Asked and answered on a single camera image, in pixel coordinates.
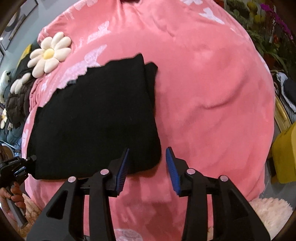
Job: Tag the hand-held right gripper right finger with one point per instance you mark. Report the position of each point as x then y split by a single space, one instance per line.
172 168

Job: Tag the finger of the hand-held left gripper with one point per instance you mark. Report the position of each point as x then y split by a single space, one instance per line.
31 159
23 173

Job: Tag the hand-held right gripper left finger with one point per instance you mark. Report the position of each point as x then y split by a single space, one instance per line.
123 168

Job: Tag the black sweater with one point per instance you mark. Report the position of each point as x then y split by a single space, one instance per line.
92 120

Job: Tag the pile of dark clothes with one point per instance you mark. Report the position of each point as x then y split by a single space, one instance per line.
288 92

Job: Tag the person's left hand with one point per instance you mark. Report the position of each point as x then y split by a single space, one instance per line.
18 197

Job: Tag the dark brown puffer jacket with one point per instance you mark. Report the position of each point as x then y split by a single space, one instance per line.
17 104

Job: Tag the pink printed blanket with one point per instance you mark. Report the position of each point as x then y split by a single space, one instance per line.
208 104

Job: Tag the small daisy flower cushion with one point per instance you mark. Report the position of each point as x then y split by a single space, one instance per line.
19 83

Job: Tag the white plush toy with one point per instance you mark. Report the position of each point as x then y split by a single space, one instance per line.
4 85

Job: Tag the large daisy flower cushion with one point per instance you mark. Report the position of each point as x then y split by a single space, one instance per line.
49 54

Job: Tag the yellow cushion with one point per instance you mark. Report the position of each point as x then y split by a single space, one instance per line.
26 52

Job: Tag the cream fluffy blanket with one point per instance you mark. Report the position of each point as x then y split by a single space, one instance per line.
270 215

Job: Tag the green potted plant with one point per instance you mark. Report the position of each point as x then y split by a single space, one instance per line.
261 39

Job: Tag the dark red plush toy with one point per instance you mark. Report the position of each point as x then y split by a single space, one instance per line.
130 1

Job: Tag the purple orchid flowers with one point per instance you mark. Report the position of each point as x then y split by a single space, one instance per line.
277 18

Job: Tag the gold frame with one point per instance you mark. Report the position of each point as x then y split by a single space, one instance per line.
282 113

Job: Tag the framed wall picture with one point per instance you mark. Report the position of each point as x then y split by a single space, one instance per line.
16 23

